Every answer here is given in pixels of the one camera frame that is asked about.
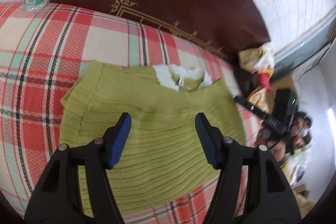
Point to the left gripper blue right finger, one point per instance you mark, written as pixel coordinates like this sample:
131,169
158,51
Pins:
211,140

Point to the green knit sweater white collar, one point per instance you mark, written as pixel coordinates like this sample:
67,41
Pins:
163,158

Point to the beige cloth bundle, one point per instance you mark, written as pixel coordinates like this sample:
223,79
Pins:
260,60

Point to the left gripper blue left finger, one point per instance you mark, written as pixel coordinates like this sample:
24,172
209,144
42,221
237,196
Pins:
115,140

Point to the red plaid bed sheet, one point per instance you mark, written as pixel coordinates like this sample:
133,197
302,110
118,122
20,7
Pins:
44,53

